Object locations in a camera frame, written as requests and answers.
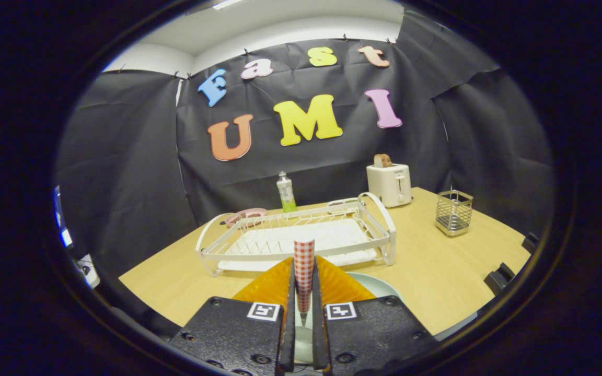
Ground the light green plate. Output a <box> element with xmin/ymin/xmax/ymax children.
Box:
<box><xmin>293</xmin><ymin>272</ymin><xmax>403</xmax><ymax>366</ymax></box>

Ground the clear bottle with green liquid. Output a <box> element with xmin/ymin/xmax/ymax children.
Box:
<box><xmin>276</xmin><ymin>171</ymin><xmax>297</xmax><ymax>213</ymax></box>

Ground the pink plate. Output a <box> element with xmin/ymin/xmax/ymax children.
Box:
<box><xmin>225</xmin><ymin>208</ymin><xmax>268</xmax><ymax>228</ymax></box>

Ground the white toaster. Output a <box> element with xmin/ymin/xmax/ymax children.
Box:
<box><xmin>366</xmin><ymin>163</ymin><xmax>413</xmax><ymax>208</ymax></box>

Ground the metal wire basket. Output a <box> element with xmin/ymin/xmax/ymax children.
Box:
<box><xmin>435</xmin><ymin>190</ymin><xmax>474</xmax><ymax>238</ymax></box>

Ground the white and black equipment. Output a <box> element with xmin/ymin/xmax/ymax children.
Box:
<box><xmin>74</xmin><ymin>254</ymin><xmax>100</xmax><ymax>289</ymax></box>

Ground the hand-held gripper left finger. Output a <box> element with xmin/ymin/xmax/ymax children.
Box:
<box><xmin>169</xmin><ymin>256</ymin><xmax>296</xmax><ymax>376</ymax></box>

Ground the white wire dish rack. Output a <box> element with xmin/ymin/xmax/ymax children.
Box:
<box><xmin>195</xmin><ymin>192</ymin><xmax>397</xmax><ymax>277</ymax></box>

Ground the black backdrop cloth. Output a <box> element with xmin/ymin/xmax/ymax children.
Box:
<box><xmin>55</xmin><ymin>10</ymin><xmax>555</xmax><ymax>277</ymax></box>

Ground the spoon with checked handle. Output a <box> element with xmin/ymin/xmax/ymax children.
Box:
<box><xmin>294</xmin><ymin>238</ymin><xmax>316</xmax><ymax>327</ymax></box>

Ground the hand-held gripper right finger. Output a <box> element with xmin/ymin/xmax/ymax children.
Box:
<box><xmin>311</xmin><ymin>255</ymin><xmax>437</xmax><ymax>376</ymax></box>

